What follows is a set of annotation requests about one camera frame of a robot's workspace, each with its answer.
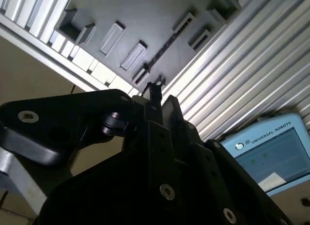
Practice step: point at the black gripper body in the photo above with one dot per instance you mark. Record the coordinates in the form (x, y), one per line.
(97, 200)

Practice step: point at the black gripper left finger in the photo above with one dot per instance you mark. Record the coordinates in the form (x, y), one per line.
(60, 118)

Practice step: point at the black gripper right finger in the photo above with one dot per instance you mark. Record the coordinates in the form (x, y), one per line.
(206, 162)

